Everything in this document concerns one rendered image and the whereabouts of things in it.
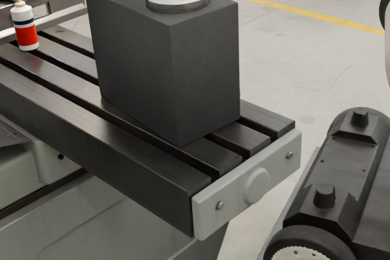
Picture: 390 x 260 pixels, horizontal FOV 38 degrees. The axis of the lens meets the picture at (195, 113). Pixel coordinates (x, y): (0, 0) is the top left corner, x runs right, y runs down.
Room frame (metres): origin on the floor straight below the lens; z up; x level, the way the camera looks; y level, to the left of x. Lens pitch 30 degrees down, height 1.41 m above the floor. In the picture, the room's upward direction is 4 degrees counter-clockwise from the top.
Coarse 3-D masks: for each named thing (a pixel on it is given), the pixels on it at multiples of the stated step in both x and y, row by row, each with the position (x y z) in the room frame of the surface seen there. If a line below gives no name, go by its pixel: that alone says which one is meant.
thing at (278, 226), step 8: (312, 160) 1.41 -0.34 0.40; (304, 168) 1.38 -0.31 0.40; (304, 176) 1.33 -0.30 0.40; (296, 184) 1.30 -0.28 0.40; (296, 192) 1.26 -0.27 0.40; (288, 200) 1.23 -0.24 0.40; (288, 208) 1.20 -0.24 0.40; (280, 216) 1.17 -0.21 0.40; (280, 224) 1.14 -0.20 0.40; (272, 232) 1.11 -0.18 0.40; (264, 248) 1.05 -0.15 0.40
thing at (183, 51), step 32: (96, 0) 0.82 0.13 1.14; (128, 0) 0.79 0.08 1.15; (160, 0) 0.74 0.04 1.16; (192, 0) 0.73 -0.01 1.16; (224, 0) 0.76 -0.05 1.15; (96, 32) 0.84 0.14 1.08; (128, 32) 0.76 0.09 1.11; (160, 32) 0.70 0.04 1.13; (192, 32) 0.70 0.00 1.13; (224, 32) 0.73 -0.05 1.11; (96, 64) 0.85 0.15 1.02; (128, 64) 0.77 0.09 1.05; (160, 64) 0.70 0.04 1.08; (192, 64) 0.70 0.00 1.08; (224, 64) 0.73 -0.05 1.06; (128, 96) 0.78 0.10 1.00; (160, 96) 0.71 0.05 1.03; (192, 96) 0.70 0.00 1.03; (224, 96) 0.73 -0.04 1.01; (160, 128) 0.71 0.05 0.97; (192, 128) 0.69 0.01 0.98
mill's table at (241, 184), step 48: (0, 48) 1.09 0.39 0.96; (48, 48) 1.07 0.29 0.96; (0, 96) 0.94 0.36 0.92; (48, 96) 0.87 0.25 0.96; (96, 96) 0.85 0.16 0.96; (48, 144) 0.84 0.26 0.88; (96, 144) 0.72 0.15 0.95; (144, 144) 0.70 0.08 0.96; (192, 144) 0.69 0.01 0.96; (240, 144) 0.68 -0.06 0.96; (288, 144) 0.70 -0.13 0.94; (144, 192) 0.65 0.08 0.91; (192, 192) 0.59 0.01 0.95; (240, 192) 0.62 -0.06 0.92
